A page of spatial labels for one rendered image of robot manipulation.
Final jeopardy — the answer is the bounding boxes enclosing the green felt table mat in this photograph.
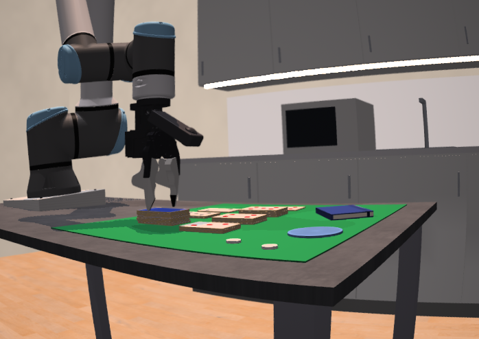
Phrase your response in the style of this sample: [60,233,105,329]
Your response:
[52,204,406,263]

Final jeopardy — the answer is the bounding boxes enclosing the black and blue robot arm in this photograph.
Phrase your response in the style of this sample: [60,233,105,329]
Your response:
[26,0,204,198]

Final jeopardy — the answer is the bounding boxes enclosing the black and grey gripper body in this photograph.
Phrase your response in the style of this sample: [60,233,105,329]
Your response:
[125,97,176,159]

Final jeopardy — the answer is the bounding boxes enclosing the blue flat disc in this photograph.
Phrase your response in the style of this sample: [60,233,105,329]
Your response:
[288,226,343,238]

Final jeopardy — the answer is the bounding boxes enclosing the blue rectangular tile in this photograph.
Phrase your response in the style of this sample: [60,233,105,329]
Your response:
[137,207,190,214]

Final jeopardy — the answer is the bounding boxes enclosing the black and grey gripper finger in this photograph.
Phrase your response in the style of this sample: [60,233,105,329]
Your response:
[155,144,180,207]
[132,140,159,211]

